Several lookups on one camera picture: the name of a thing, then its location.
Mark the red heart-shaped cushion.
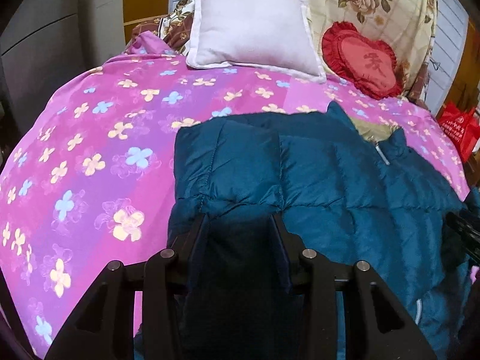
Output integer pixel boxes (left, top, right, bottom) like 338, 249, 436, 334
322, 22, 404, 100

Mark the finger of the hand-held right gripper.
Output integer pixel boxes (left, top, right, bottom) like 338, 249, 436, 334
445, 210, 480, 265

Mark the beige rose-print quilt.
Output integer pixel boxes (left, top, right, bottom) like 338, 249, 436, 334
229, 0, 439, 102

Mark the white pillow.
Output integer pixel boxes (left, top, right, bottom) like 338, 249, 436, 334
186, 0, 328, 83

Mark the blue puffer jacket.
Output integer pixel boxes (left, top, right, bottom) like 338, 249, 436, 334
133, 102, 474, 360

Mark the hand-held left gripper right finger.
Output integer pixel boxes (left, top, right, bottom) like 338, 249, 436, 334
271, 213, 438, 360

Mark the grey wardrobe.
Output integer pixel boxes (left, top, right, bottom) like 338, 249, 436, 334
0, 0, 126, 128

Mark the pink floral bedsheet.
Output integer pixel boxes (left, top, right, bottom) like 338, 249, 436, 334
0, 32, 471, 349

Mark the brown patterned pillow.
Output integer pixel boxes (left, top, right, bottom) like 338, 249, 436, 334
131, 0, 196, 57

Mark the red shopping bag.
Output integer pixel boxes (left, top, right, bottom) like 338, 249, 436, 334
437, 102, 480, 163

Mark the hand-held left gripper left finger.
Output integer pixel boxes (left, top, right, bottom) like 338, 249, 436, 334
45, 213, 211, 360

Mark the white slatted panel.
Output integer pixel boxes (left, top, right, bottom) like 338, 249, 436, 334
429, 0, 471, 115

